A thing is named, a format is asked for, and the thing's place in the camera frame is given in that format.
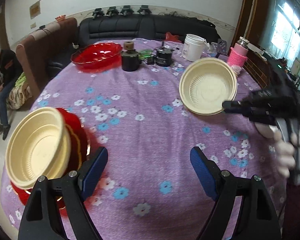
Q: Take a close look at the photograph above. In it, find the cream plastic bowl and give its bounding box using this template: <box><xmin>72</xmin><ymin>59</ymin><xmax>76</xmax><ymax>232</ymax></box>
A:
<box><xmin>179</xmin><ymin>57</ymin><xmax>237</xmax><ymax>116</ymax></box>
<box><xmin>5</xmin><ymin>107</ymin><xmax>71</xmax><ymax>190</ymax></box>

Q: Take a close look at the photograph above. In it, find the black leather sofa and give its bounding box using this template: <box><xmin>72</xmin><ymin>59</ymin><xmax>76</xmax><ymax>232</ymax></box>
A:
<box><xmin>47</xmin><ymin>13</ymin><xmax>221</xmax><ymax>74</ymax></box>

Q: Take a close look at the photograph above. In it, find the brown sofa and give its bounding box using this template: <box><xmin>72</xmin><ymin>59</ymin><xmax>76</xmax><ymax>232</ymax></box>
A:
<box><xmin>14</xmin><ymin>17</ymin><xmax>77</xmax><ymax>102</ymax></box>

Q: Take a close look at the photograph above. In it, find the pink sleeved thermos bottle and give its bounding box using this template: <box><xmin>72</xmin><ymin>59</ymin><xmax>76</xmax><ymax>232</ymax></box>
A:
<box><xmin>227</xmin><ymin>36</ymin><xmax>249</xmax><ymax>67</ymax></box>

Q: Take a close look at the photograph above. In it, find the large red scalloped plate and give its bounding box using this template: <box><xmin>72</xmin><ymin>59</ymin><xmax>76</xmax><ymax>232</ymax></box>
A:
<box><xmin>11</xmin><ymin>108</ymin><xmax>90</xmax><ymax>205</ymax></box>

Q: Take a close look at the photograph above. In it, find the gloved right hand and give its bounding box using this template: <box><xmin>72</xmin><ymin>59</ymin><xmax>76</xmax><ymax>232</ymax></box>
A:
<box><xmin>255</xmin><ymin>123</ymin><xmax>300</xmax><ymax>186</ymax></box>

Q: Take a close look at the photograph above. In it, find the purple floral tablecloth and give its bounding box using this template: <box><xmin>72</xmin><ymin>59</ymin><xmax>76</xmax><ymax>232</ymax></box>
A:
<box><xmin>0</xmin><ymin>37</ymin><xmax>288</xmax><ymax>240</ymax></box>

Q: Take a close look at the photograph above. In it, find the white plastic jar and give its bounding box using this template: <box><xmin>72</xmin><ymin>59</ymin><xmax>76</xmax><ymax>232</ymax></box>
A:
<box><xmin>181</xmin><ymin>34</ymin><xmax>206</xmax><ymax>62</ymax></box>

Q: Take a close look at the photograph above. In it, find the black cylindrical motor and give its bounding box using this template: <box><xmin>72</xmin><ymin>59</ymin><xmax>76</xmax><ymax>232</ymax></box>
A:
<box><xmin>121</xmin><ymin>50</ymin><xmax>140</xmax><ymax>72</ymax></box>

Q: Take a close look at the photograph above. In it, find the wooden sideboard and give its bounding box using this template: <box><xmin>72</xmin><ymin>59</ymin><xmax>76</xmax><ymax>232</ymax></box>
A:
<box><xmin>242</xmin><ymin>44</ymin><xmax>300</xmax><ymax>93</ymax></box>

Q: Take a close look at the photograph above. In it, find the seated man in black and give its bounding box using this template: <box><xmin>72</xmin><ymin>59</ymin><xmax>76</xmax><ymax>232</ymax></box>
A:
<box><xmin>0</xmin><ymin>49</ymin><xmax>23</xmax><ymax>140</ymax></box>

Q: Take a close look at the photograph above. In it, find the red glass bowl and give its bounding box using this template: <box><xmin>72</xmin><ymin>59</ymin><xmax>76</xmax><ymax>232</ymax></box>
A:
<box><xmin>70</xmin><ymin>42</ymin><xmax>122</xmax><ymax>73</ymax></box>

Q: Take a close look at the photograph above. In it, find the wooden spool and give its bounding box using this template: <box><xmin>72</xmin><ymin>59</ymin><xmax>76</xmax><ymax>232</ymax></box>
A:
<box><xmin>123</xmin><ymin>41</ymin><xmax>134</xmax><ymax>51</ymax></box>

